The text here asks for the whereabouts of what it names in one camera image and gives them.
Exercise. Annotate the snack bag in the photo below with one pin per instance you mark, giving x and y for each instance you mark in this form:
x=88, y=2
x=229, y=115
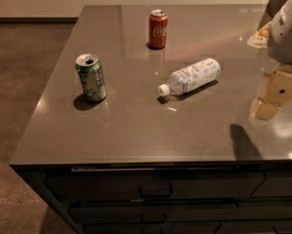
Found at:
x=260, y=39

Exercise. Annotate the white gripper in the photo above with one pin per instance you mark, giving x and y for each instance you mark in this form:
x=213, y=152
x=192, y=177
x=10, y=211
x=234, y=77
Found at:
x=287, y=38

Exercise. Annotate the red cola can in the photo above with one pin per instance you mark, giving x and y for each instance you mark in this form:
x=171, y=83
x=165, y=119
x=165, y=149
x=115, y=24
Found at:
x=157, y=33

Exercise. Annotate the dark drawer cabinet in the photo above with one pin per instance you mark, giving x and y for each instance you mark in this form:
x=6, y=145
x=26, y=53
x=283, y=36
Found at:
x=206, y=199

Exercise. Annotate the dark box with snacks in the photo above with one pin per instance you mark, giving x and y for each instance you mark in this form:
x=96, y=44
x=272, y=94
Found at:
x=271, y=10

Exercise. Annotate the clear plastic water bottle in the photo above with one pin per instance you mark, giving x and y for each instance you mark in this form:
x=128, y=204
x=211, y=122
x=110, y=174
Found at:
x=191, y=77

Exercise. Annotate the green soda can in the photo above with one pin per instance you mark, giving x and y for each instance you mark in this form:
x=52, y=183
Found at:
x=90, y=72

